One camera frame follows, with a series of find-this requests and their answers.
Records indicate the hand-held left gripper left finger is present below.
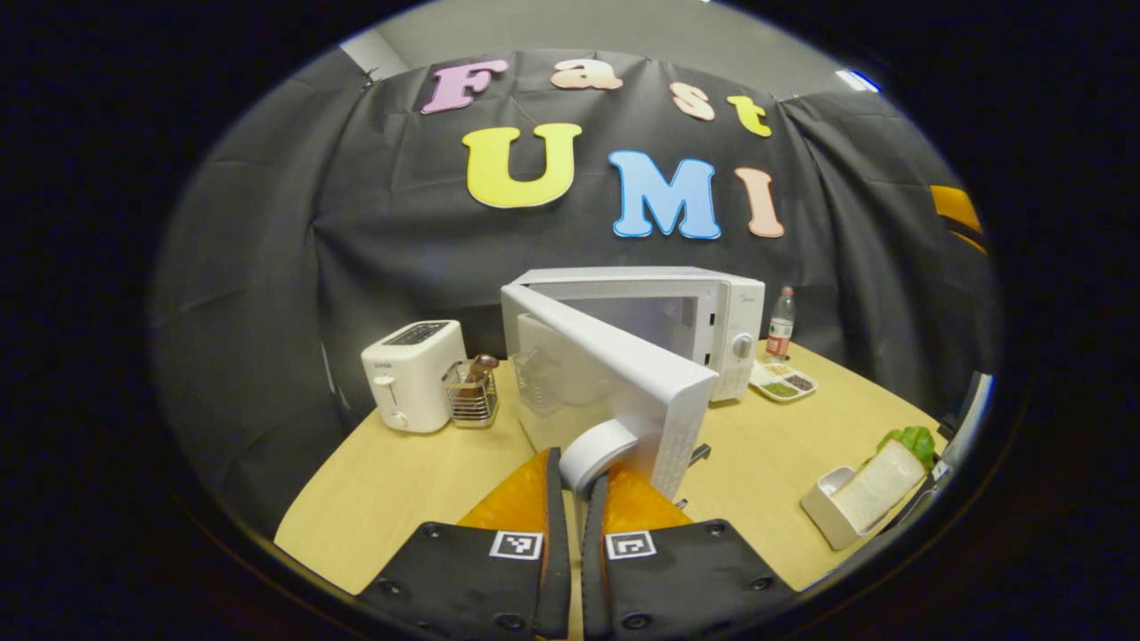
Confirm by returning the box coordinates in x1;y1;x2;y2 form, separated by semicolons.
356;448;571;640

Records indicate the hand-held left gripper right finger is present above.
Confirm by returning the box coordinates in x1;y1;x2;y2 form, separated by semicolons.
581;463;798;640

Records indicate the white microwave oven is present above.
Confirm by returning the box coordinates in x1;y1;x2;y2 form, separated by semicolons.
501;265;767;499

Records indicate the lettuce sandwich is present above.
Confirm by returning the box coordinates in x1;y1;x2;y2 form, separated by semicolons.
833;426;936;535

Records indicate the clear bottle with red label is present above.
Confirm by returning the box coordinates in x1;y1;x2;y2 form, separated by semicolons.
766;286;797;360

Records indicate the white toaster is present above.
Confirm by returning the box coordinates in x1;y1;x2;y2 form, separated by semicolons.
361;319;467;434

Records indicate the white sandwich holder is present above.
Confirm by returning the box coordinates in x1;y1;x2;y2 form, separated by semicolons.
800;466;892;551

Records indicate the white divided plate of beans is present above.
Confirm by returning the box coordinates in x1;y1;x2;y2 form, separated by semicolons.
750;359;818;403

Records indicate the black backdrop cloth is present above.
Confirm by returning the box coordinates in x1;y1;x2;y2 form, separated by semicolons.
147;49;1003;535

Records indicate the metal wire basket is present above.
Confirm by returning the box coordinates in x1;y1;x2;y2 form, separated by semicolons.
443;358;500;430

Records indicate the brown handled utensil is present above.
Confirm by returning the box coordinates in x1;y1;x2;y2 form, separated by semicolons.
459;353;500;397

